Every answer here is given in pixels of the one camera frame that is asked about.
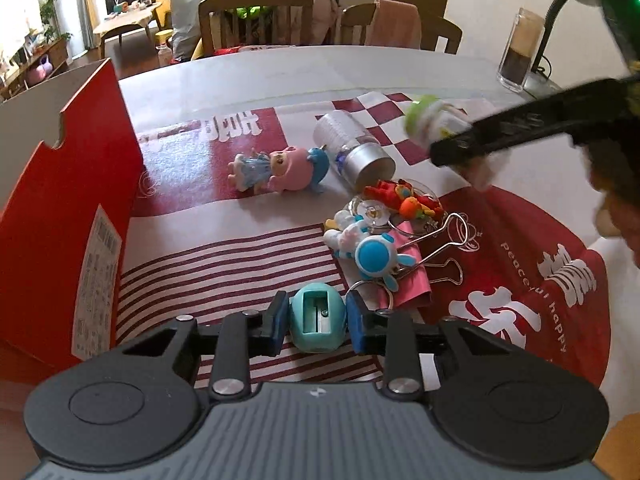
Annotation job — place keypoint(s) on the pink blue doll figurine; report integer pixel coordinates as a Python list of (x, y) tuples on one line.
[(280, 167)]

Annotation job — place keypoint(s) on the grey yellow curtain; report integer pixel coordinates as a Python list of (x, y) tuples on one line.
[(82, 0)]

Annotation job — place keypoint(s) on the grey plastic bag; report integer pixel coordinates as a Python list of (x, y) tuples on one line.
[(187, 15)]

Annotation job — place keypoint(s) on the grey desk lamp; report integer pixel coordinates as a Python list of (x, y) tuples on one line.
[(550, 25)]

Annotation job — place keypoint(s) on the white blue figurine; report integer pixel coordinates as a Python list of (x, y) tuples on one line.
[(345, 234)]

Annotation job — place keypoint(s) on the green cap clear bottle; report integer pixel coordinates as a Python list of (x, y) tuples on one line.
[(425, 115)]

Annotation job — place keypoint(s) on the glass jar with dark contents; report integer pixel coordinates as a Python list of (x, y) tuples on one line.
[(517, 50)]

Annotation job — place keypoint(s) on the pink towel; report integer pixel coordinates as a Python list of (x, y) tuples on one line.
[(392, 22)]

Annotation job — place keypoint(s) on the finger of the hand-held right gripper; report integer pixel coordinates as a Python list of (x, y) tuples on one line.
[(525, 125)]

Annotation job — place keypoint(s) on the person's right hand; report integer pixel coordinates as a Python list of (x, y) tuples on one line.
[(612, 210)]

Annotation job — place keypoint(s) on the wooden slat back chair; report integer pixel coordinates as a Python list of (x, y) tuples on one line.
[(255, 2)]

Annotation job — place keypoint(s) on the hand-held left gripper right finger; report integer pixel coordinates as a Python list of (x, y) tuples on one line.
[(357, 322)]

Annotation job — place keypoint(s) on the wooden chair with towel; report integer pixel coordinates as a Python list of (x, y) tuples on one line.
[(445, 32)]

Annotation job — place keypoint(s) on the red printed packet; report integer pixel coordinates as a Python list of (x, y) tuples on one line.
[(235, 50)]

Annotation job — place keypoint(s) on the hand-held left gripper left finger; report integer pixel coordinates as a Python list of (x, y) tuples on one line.
[(277, 325)]

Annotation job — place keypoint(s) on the blue round head toy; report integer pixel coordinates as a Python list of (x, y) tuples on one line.
[(375, 256)]

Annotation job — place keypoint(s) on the wooden television cabinet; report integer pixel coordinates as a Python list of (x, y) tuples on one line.
[(55, 52)]

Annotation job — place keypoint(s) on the pink rabbit bag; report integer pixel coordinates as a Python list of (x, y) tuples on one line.
[(40, 67)]

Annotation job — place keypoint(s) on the red white printed table mat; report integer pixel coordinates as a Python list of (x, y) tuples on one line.
[(525, 270)]

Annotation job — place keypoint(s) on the pink binder clip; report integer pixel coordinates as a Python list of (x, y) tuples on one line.
[(412, 280)]

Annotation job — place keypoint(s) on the silver cap clear bottle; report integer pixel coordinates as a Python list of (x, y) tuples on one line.
[(350, 145)]

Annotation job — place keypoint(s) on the yellow stool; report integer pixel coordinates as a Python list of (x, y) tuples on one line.
[(162, 37)]

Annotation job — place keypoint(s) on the red cardboard box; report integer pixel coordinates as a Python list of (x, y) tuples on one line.
[(75, 200)]

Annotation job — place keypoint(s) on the teal pencil sharpener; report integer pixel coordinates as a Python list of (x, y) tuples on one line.
[(317, 317)]

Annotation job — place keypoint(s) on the green potted plant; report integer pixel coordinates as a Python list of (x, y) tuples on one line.
[(50, 0)]

